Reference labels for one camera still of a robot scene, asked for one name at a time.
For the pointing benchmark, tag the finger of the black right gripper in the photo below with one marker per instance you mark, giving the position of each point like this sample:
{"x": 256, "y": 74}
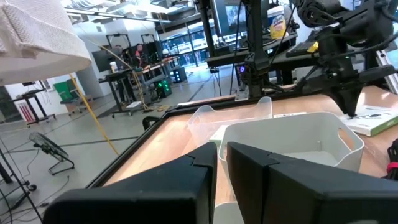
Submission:
{"x": 343, "y": 99}
{"x": 355, "y": 98}

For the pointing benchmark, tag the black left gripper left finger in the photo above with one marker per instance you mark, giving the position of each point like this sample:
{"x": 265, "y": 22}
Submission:
{"x": 155, "y": 193}

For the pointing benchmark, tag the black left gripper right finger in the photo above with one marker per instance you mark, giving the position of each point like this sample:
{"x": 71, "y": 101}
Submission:
{"x": 311, "y": 196}

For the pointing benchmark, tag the white booklets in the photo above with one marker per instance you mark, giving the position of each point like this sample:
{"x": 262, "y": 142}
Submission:
{"x": 373, "y": 123}

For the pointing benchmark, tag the white product box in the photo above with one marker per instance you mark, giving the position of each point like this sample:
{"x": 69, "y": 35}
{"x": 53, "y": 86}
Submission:
{"x": 289, "y": 114}
{"x": 219, "y": 135}

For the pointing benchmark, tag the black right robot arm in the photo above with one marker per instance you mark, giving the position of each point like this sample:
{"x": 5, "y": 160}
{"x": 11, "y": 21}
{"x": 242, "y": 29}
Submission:
{"x": 256, "y": 46}

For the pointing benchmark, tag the black keyboard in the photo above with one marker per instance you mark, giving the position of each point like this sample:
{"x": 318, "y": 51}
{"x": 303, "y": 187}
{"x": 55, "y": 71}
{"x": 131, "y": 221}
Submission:
{"x": 298, "y": 48}

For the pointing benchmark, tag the black table clamp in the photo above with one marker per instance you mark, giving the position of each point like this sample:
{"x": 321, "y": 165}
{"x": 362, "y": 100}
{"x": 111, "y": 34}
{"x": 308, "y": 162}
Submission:
{"x": 150, "y": 122}

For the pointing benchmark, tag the wipes container yellow label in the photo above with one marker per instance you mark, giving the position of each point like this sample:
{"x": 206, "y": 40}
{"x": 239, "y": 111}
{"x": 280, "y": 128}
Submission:
{"x": 277, "y": 26}

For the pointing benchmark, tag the computer tower green lights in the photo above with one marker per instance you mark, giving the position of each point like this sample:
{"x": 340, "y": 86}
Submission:
{"x": 163, "y": 87}

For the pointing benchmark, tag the black floor fan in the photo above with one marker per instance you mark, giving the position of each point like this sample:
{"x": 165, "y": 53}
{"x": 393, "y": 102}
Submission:
{"x": 49, "y": 146}

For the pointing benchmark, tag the black standing desk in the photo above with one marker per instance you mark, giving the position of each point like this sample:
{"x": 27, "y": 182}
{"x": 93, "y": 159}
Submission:
{"x": 119, "y": 76}

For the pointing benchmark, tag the green chair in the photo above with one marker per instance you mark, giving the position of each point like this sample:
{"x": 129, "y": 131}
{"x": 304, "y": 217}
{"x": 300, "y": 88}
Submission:
{"x": 63, "y": 90}

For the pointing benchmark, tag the person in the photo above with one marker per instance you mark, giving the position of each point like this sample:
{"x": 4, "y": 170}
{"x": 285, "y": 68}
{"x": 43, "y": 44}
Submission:
{"x": 139, "y": 54}

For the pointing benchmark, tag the black monitor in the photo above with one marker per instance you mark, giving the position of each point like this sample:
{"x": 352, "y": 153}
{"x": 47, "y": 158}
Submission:
{"x": 102, "y": 60}

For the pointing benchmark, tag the black rolling cart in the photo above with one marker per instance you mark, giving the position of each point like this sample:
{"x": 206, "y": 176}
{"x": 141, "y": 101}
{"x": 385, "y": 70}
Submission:
{"x": 34, "y": 105}

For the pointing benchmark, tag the white fabric lampshade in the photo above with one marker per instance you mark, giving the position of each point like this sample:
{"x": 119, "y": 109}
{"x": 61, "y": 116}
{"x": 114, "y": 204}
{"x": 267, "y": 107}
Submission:
{"x": 37, "y": 46}

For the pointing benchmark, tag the silver aluminium bracket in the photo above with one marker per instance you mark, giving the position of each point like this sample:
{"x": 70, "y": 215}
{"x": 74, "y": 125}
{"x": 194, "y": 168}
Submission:
{"x": 390, "y": 77}

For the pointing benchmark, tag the black metal cell frame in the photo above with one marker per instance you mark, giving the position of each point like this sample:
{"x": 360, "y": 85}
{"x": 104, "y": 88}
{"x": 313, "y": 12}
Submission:
{"x": 132, "y": 149}

